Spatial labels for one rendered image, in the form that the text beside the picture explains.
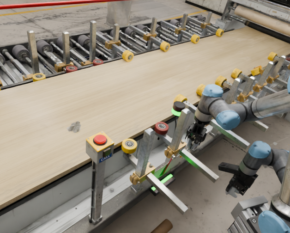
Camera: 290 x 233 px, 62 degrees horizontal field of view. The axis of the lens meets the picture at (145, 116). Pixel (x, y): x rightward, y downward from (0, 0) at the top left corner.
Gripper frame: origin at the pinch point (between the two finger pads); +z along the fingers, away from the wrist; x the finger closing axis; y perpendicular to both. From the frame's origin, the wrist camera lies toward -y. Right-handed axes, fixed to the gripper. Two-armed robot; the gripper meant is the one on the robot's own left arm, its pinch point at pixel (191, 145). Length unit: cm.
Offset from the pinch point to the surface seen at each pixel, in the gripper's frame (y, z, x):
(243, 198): -75, 99, 57
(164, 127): -14.8, 9.0, -19.2
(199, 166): -3.0, 13.3, 7.7
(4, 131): 37, 9, -84
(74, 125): 14, 9, -60
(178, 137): -4.1, 1.9, -7.7
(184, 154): -6.5, 13.3, -1.9
